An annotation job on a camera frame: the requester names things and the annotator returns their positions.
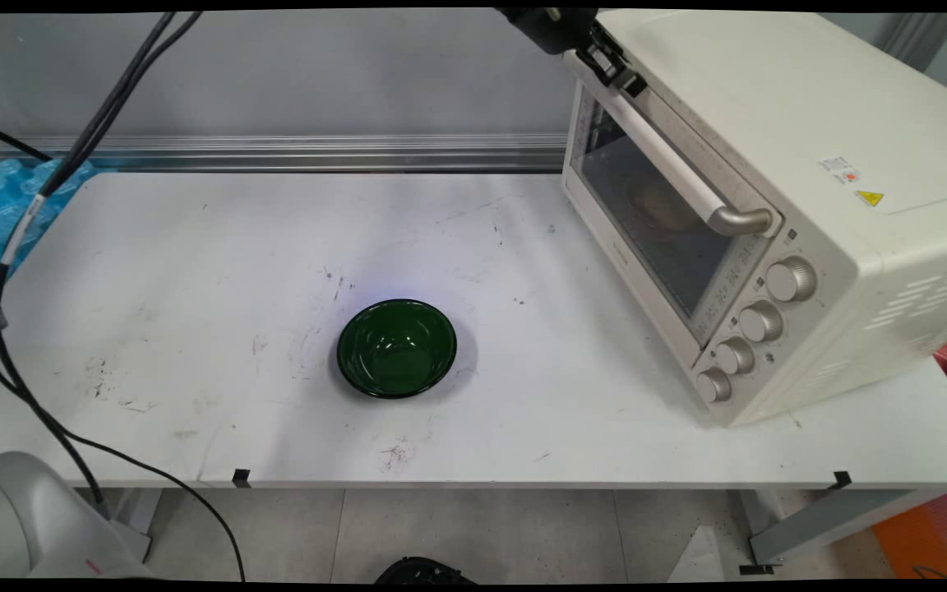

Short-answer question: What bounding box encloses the orange floor mat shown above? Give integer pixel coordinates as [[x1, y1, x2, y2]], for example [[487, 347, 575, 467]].
[[871, 492, 947, 581]]

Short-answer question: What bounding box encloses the dark green bowl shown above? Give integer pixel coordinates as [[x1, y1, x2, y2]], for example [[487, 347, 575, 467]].
[[336, 298, 459, 400]]

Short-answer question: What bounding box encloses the black round floor object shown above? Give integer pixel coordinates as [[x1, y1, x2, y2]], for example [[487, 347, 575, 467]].
[[373, 556, 476, 585]]

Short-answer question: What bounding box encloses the grey slanted table leg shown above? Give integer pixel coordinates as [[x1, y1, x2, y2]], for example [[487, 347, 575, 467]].
[[746, 489, 939, 568]]

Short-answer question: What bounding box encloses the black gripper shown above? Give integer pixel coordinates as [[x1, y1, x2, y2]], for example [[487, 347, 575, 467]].
[[495, 8, 649, 99]]

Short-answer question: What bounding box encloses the aluminium profile rail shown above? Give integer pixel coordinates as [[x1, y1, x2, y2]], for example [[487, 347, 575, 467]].
[[0, 134, 570, 174]]

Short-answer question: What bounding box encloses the largest silver oven knob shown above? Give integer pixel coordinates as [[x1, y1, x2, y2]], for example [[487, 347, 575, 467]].
[[766, 257, 819, 303]]

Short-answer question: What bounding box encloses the grey upright table leg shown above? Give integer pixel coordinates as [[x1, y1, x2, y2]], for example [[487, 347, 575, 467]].
[[110, 488, 164, 537]]

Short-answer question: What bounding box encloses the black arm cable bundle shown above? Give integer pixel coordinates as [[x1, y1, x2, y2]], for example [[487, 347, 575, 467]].
[[0, 10, 247, 581]]

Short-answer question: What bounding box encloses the cream toaster oven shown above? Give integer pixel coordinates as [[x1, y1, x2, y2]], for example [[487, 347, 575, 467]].
[[560, 10, 947, 428]]

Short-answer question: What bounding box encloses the white label sticker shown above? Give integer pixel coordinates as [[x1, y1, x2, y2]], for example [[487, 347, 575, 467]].
[[818, 155, 862, 187]]

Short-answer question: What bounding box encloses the glass oven door with handle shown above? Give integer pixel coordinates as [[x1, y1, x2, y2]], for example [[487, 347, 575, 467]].
[[560, 49, 787, 349]]

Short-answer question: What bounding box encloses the thin black cable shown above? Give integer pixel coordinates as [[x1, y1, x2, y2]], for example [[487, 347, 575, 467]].
[[0, 118, 53, 163]]

